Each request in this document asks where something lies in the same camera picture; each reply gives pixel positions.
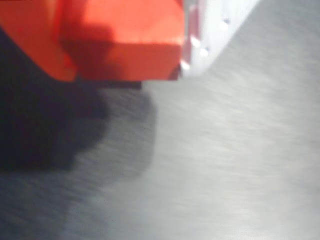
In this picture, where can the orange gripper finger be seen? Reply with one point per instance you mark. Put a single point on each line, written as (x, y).
(30, 27)

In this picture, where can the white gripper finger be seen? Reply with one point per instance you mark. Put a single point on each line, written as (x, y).
(215, 32)

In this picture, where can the red wooden cube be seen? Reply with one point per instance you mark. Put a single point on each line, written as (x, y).
(135, 42)

